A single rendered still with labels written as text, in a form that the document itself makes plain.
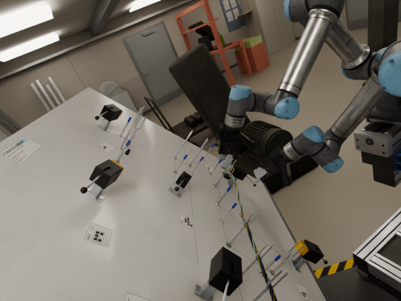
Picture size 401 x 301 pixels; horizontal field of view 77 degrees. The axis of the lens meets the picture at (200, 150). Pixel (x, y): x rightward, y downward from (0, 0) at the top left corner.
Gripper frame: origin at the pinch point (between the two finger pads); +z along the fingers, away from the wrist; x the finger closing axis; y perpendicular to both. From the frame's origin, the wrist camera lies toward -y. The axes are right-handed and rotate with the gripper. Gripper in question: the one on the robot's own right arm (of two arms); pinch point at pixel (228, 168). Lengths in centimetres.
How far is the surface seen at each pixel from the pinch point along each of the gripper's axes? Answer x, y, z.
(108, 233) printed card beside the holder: 47, 43, -12
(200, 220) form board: 32.2, 18.2, -0.6
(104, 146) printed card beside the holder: 13, 49, -15
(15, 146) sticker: 30, 66, -23
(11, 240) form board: 55, 57, -18
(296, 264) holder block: 37.3, -17.4, 15.5
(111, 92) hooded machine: -585, 128, 142
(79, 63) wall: -656, 220, 93
